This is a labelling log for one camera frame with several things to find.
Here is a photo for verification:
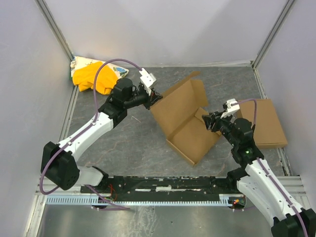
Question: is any brown cardboard box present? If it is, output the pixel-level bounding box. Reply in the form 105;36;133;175
150;71;221;166

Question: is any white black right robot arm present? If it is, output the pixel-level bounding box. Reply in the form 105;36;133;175
202;112;316;237

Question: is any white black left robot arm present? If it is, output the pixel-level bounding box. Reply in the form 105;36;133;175
40;74;162;191

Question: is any flat folded cardboard box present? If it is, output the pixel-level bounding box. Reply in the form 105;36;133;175
254;99;288;149

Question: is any yellow cloth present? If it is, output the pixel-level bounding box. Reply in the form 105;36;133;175
72;61;119;95

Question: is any white patterned cloth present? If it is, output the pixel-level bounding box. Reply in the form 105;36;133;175
70;56;129;85

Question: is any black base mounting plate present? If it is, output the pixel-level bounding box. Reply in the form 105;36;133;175
80;175;247;201

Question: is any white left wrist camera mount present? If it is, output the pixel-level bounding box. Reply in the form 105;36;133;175
139;68;157;95

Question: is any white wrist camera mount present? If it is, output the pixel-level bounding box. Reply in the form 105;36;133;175
220;98;240;119
139;68;157;95

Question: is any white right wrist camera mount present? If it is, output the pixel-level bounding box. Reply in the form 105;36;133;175
220;98;240;119

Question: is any light blue cable duct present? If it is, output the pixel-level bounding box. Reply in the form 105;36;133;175
46;193;245;207

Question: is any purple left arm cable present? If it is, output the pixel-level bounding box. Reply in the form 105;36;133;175
39;58;146;211

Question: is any aluminium front rail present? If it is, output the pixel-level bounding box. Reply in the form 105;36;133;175
35;176;306;196

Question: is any left aluminium frame post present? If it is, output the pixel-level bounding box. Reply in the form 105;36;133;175
35;0;74;61

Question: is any aluminium frame post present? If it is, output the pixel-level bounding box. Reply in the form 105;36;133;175
252;0;296;69
35;0;74;61

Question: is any right aluminium frame post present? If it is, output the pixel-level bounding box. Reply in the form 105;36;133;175
252;0;296;69

